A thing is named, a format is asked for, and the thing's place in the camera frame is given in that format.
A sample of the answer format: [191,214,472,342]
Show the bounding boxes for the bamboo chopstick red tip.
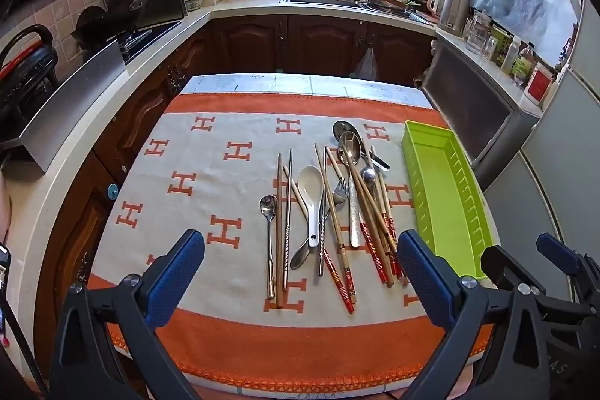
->
[313,143,356,314]

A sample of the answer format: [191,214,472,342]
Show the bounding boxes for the dark wooden chopstick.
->
[276,153,284,309]

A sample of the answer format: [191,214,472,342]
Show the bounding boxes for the steel chopstick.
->
[283,148,293,291]

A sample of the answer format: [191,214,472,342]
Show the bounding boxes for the steel fork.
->
[318,179,349,276]

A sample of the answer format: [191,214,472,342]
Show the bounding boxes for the small steel teaspoon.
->
[259,195,278,300]

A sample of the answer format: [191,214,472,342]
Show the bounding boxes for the steel tablespoon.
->
[337,133,361,249]

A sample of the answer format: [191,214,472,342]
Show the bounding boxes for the white ceramic soup spoon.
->
[298,165,323,248]

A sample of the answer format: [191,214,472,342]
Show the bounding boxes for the large steel soup spoon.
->
[333,121,390,172]

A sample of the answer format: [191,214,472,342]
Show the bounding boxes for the grey refrigerator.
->
[484,0,600,300]

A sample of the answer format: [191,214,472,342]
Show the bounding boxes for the green plastic utensil tray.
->
[402,121,493,279]

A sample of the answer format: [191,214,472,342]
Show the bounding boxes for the red label canister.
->
[524,62,553,106]

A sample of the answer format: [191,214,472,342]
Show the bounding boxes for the orange white H-pattern cloth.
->
[86,92,494,395]

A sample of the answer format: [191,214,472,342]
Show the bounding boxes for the black rice cooker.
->
[1,24,59,141]

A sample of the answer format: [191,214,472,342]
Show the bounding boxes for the steel electric kettle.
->
[437,0,470,36]

